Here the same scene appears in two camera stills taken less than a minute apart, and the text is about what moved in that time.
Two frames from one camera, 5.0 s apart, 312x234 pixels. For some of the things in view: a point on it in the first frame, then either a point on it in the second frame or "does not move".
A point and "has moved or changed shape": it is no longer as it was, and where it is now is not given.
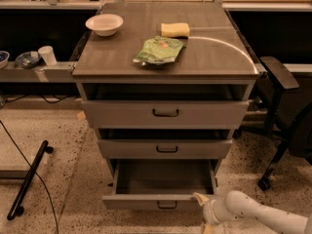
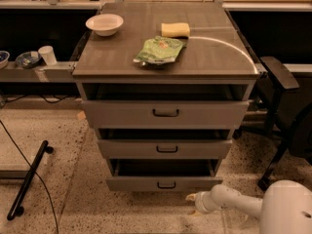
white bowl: x=104 y=24 does not move
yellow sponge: x=176 y=29 does not move
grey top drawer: x=165 y=114 does not move
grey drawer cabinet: x=166 y=85 does not move
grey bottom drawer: x=161 y=184 has moved or changed shape
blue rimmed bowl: x=4 y=58 does not move
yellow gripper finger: x=208 y=229 -> x=196 y=214
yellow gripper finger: x=201 y=198 -> x=191 y=196
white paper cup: x=48 y=55 does not move
